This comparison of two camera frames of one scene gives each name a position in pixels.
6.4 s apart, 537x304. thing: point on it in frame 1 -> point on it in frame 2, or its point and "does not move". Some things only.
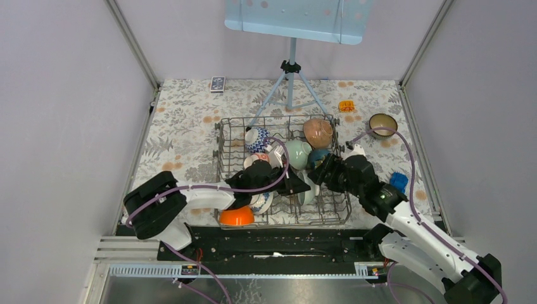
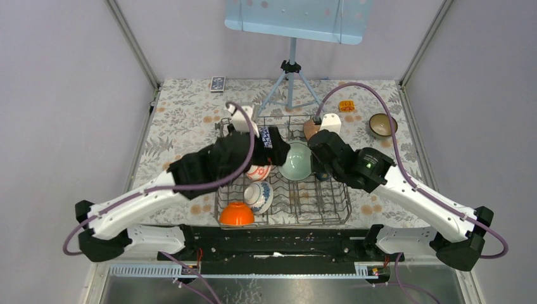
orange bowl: (240, 215) does not move
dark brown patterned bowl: (382, 120) does not move
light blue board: (341, 21) does not move
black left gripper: (293, 184) -> (277, 154)
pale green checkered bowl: (308, 197) -> (297, 166)
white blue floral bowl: (260, 202) does not move
